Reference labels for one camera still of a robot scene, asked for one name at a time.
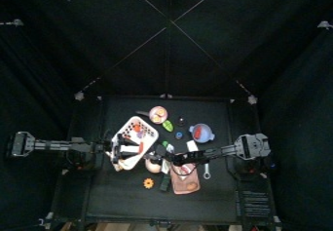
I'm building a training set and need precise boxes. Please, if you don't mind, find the white card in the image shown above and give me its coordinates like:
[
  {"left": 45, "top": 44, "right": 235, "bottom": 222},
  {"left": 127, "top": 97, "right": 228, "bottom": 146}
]
[{"left": 185, "top": 139, "right": 200, "bottom": 152}]

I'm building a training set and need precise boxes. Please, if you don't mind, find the red white toy meat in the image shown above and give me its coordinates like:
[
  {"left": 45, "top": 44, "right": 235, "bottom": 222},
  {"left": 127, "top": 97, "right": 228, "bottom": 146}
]
[{"left": 179, "top": 164, "right": 195, "bottom": 174}]

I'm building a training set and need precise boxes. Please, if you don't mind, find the blue toy pot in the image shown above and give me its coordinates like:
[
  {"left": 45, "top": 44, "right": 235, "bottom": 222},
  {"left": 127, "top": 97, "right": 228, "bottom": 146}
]
[{"left": 188, "top": 123, "right": 216, "bottom": 144}]

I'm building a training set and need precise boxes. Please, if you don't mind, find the pink pan with eggs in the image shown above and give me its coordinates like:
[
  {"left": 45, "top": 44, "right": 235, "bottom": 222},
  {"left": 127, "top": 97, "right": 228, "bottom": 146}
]
[{"left": 136, "top": 105, "right": 169, "bottom": 125}]

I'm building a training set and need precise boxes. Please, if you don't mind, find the orange flower toy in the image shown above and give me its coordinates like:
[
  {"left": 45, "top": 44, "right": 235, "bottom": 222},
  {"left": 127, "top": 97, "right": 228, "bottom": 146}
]
[{"left": 141, "top": 177, "right": 156, "bottom": 190}]

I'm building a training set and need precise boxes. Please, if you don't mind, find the dark green toy block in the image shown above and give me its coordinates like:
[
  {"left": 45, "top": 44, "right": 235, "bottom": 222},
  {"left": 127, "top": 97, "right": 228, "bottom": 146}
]
[{"left": 159, "top": 173, "right": 172, "bottom": 192}]

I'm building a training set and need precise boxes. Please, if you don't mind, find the white plastic basket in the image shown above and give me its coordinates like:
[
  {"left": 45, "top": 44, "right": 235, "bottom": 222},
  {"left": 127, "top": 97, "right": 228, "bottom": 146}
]
[{"left": 109, "top": 115, "right": 160, "bottom": 172}]

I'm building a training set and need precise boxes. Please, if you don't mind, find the green toy leaf vegetable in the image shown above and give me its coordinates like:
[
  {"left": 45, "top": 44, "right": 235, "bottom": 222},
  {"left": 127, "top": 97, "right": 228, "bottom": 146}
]
[{"left": 161, "top": 119, "right": 176, "bottom": 133}]

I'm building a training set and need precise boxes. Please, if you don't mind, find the white printed label plate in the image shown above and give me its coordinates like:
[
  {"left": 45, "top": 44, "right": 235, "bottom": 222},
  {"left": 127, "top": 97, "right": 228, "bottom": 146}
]
[{"left": 241, "top": 190, "right": 273, "bottom": 219}]

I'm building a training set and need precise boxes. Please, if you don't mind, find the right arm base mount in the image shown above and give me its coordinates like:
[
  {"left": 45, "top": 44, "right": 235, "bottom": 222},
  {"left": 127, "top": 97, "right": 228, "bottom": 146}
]
[{"left": 225, "top": 158, "right": 267, "bottom": 178}]

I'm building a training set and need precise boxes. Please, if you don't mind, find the silver toy wrench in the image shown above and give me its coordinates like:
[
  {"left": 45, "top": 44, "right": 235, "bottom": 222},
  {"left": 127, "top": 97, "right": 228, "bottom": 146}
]
[{"left": 201, "top": 163, "right": 213, "bottom": 180}]

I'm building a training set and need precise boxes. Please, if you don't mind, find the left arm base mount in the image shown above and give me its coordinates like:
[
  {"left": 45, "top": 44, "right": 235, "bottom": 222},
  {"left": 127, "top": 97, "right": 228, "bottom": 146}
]
[{"left": 64, "top": 150, "right": 104, "bottom": 172}]

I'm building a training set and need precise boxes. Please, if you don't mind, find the cream toy kettle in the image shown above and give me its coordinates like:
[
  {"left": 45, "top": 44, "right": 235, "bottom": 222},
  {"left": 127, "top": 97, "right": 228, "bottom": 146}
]
[{"left": 144, "top": 158, "right": 164, "bottom": 174}]

